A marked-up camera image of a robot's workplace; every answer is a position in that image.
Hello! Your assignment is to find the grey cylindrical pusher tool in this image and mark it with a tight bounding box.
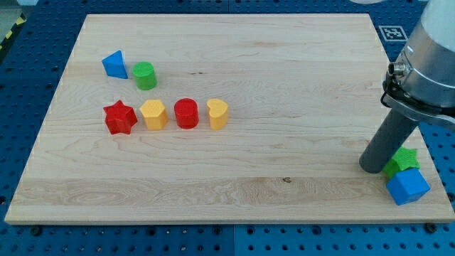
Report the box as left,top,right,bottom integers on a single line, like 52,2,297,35
359,110,418,174

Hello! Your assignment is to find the yellow hexagon block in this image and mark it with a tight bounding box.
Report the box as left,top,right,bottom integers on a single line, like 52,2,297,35
139,100,168,130

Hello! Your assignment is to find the yellow heart block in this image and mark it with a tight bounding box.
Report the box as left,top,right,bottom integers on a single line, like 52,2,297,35
207,98,229,130

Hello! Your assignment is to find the wooden board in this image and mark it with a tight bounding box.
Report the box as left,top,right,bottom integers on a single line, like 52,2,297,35
5,14,454,225

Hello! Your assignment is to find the red star block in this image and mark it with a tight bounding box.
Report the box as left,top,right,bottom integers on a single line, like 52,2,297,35
103,100,138,134

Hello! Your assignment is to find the green star block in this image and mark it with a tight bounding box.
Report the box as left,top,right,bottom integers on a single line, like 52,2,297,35
382,147,420,179

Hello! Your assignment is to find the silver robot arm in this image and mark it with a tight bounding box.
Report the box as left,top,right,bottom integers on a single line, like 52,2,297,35
359,0,454,174

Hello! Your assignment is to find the blue cube block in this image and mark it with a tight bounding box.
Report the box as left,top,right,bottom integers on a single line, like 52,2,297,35
386,169,431,206

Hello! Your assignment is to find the blue triangle block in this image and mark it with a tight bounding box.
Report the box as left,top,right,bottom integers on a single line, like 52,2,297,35
102,50,128,79

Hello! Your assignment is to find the white fiducial marker tag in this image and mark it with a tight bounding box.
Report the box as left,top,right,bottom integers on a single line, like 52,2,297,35
378,26,408,42

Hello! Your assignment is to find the green cylinder block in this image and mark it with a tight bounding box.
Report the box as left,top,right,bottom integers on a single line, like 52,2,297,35
132,61,157,90

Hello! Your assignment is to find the red cylinder block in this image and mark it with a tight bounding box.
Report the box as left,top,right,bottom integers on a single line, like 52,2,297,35
174,98,199,129

